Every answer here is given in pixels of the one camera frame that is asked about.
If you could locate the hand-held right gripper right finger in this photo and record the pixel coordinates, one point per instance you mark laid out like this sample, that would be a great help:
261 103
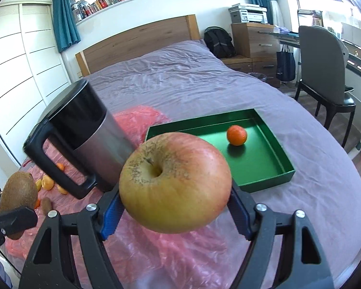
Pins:
242 216

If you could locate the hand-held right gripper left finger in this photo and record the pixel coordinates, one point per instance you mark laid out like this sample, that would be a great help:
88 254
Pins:
111 216

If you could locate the brown kiwi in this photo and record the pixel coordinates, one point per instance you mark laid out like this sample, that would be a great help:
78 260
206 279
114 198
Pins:
18 189
46 204

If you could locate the green tray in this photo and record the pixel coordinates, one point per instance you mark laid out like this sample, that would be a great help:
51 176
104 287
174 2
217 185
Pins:
258 162

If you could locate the large red-yellow apple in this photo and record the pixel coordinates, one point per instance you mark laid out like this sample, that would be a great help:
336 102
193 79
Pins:
174 186

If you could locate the mandarin orange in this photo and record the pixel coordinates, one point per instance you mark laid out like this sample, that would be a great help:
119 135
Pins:
37 203
60 167
62 190
237 135

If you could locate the small yellow citrus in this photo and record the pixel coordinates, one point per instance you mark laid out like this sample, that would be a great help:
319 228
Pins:
38 184

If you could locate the yellow-orange citrus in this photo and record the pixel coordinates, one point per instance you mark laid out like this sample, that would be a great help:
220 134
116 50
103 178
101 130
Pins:
47 182

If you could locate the pink plastic sheet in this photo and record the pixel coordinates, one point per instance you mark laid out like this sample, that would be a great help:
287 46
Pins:
174 262

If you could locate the white wardrobe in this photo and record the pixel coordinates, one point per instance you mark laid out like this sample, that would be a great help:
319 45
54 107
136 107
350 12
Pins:
15 66

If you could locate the wooden nightstand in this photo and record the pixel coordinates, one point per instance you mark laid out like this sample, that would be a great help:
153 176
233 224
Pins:
252 64

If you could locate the dark tote bag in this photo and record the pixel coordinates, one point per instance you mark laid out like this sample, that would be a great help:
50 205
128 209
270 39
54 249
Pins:
285 64

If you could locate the grey chair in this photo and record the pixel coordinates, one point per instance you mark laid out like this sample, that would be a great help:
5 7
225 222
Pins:
319 63

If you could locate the black backpack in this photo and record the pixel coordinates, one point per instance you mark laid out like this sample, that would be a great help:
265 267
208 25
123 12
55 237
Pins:
219 43

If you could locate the wooden headboard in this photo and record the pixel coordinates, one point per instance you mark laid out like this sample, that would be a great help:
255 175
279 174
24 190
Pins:
132 42

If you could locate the wooden dresser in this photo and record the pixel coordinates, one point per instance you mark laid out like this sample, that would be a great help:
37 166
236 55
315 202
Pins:
252 40

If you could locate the desk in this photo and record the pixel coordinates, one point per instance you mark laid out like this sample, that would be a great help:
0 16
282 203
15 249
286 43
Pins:
358 63

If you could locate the white printer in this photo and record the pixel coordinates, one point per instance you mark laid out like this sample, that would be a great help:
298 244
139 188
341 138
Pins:
248 13

